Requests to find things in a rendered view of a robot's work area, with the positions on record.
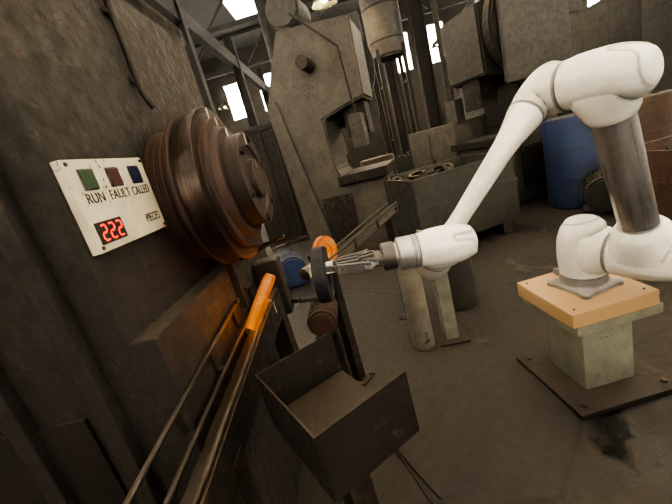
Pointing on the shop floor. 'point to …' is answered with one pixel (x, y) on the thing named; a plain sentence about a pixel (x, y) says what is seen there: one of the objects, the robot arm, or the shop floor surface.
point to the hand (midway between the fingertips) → (322, 268)
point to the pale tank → (391, 41)
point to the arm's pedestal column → (595, 370)
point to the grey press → (503, 71)
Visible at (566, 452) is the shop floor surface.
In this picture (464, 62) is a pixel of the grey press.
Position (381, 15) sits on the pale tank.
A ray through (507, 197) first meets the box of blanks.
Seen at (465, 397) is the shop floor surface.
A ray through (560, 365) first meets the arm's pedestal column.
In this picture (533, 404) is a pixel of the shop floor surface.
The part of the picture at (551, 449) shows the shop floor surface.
